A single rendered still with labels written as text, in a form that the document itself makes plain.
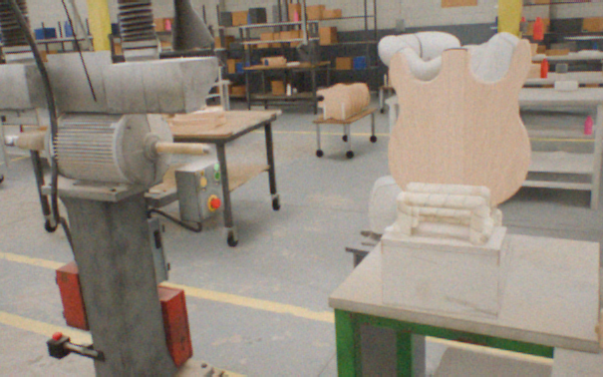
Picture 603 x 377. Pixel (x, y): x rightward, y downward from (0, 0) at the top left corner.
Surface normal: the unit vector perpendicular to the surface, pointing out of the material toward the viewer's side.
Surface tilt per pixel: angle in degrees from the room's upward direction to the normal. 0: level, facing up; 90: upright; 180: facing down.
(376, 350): 90
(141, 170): 95
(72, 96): 90
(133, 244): 90
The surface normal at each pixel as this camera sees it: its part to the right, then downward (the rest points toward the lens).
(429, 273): -0.41, 0.29
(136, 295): 0.89, 0.07
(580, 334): -0.07, -0.96
